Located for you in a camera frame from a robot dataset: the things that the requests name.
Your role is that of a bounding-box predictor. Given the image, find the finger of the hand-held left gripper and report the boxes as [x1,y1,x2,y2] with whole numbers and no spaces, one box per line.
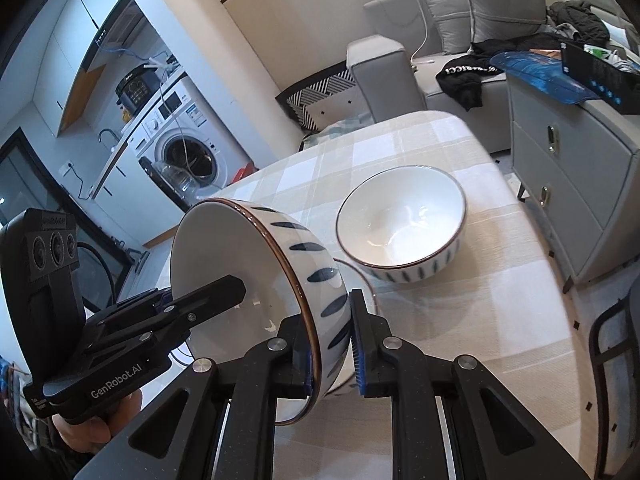
[85,287,173,342]
[82,274,247,361]

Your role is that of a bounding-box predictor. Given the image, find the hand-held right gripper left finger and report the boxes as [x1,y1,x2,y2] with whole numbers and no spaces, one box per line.
[70,315,316,480]

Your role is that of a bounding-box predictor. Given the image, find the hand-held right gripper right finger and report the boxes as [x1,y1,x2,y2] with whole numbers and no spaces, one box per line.
[348,288,591,480]

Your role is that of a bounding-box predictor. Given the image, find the white bowl blue leaf pattern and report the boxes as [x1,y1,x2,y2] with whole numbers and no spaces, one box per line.
[170,198,351,427]
[336,166,468,284]

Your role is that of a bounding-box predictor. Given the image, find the white plate with dark rim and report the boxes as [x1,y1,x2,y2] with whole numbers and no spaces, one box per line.
[320,258,380,397]

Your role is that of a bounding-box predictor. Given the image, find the person's left hand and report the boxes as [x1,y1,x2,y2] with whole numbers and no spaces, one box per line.
[52,389,144,466]

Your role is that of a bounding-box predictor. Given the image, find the red bag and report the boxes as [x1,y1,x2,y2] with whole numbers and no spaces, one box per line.
[231,162,257,186]

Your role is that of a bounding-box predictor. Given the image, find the white kitchen counter cabinets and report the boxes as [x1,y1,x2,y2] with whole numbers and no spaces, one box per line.
[92,137,151,201]

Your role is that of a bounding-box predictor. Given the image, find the white washing machine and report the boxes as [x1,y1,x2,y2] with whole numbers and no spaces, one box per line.
[127,74,236,211]

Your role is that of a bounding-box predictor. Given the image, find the pale blue cloth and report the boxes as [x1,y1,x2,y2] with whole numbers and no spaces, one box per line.
[299,115,376,152]

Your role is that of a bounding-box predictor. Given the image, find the black pressure cooker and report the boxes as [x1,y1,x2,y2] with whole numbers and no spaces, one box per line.
[115,64,153,113]

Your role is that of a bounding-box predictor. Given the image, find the black white patterned basket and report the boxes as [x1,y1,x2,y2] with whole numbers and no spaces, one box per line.
[285,67,363,131]

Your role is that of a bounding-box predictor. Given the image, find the black chair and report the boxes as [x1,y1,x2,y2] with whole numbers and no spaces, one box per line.
[589,296,640,480]

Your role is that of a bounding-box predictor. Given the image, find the white upper cabinets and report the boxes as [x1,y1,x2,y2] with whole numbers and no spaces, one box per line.
[30,0,131,136]

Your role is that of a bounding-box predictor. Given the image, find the grey sofa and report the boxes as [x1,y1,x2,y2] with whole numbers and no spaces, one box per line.
[346,0,640,153]

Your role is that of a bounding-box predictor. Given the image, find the black garment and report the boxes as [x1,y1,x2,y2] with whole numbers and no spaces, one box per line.
[435,32,571,112]

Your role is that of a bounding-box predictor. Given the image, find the grey drawer cabinet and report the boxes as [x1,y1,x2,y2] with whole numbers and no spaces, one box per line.
[505,72,640,295]

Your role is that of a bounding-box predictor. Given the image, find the range hood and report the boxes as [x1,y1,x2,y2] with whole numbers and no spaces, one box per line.
[87,0,148,73]

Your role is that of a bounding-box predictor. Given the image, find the blue plastic bag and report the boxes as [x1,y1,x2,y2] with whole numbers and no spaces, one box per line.
[490,50,601,106]

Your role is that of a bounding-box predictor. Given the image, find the grey cushion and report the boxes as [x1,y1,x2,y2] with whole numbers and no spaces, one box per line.
[406,0,473,56]
[455,0,548,46]

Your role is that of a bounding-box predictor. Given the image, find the dark box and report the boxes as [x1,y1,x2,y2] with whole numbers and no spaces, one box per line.
[560,40,640,116]

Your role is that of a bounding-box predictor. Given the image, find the dark clothes pile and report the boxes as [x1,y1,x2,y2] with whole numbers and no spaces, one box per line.
[546,0,612,43]

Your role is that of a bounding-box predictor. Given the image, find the white cable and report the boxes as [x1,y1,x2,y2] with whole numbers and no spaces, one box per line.
[410,0,436,68]

